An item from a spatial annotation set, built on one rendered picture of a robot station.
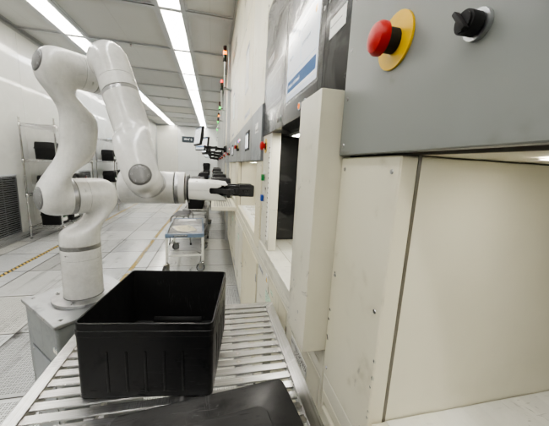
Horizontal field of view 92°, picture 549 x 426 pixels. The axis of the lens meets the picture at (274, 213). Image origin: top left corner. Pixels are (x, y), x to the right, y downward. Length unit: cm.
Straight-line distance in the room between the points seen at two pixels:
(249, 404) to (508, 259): 48
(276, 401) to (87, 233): 81
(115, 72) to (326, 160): 58
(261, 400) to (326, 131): 49
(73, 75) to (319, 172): 76
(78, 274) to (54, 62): 64
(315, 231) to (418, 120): 27
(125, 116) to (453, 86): 68
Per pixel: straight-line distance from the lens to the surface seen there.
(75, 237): 110
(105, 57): 88
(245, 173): 271
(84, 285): 115
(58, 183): 104
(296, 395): 72
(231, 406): 55
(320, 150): 52
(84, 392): 78
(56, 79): 100
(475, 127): 31
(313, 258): 55
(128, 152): 68
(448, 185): 44
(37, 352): 131
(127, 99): 81
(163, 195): 72
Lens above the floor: 126
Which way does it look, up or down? 10 degrees down
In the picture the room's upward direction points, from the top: 3 degrees clockwise
